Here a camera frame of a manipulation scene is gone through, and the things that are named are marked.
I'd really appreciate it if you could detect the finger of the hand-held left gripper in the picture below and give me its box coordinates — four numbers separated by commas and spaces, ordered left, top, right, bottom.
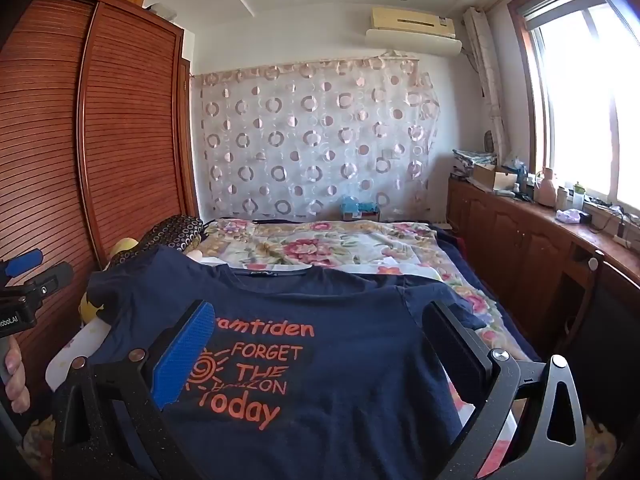
27, 261, 75, 303
6, 249, 44, 277

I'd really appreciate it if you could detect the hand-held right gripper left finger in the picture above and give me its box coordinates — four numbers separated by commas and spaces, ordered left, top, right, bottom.
51, 300, 217, 480

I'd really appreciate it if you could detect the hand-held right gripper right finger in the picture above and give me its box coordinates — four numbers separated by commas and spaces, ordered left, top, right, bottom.
422, 300, 587, 480

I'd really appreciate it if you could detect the navy printed t-shirt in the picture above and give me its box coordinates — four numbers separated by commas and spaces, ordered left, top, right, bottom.
87, 245, 543, 480

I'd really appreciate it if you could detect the person's left hand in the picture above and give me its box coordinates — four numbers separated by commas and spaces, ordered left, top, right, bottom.
2, 339, 32, 415

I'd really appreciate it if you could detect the strawberry flower printed sheet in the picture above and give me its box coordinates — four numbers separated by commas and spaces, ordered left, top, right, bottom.
45, 252, 518, 480

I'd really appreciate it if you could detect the yellow plush toy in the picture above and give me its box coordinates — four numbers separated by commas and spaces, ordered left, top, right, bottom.
79, 237, 142, 322

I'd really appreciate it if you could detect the dark blue blanket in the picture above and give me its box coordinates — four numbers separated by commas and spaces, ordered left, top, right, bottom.
430, 224, 503, 301

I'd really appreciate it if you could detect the black circle-patterned garment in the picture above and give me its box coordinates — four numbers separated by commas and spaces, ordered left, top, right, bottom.
107, 214, 206, 269

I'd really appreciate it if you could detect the low wooden cabinet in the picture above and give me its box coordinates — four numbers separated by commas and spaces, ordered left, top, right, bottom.
446, 172, 640, 411

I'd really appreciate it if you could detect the dark wooden chair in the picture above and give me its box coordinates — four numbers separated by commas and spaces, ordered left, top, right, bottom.
557, 249, 640, 441

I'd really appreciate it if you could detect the floral blanket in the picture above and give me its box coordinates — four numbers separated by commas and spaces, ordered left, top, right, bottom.
199, 217, 543, 361

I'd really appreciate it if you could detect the wooden slatted wardrobe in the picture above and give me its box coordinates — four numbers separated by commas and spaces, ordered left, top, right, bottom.
0, 0, 205, 411

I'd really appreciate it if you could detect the blue plastic bag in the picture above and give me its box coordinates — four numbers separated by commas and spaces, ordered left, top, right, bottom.
341, 196, 381, 216

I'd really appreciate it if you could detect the cardboard box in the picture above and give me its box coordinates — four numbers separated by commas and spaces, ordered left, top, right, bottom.
471, 162, 521, 192

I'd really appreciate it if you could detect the pink thermos jug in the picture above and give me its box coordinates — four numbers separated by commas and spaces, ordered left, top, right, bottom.
535, 166, 558, 208

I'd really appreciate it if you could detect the pale window curtain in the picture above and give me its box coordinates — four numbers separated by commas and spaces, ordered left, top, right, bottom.
462, 6, 507, 163

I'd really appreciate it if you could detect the window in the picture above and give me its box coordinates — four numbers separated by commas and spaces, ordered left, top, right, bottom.
507, 0, 640, 213

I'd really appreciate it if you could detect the circle-patterned sheer wall curtain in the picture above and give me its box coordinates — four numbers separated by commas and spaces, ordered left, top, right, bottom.
192, 50, 442, 224

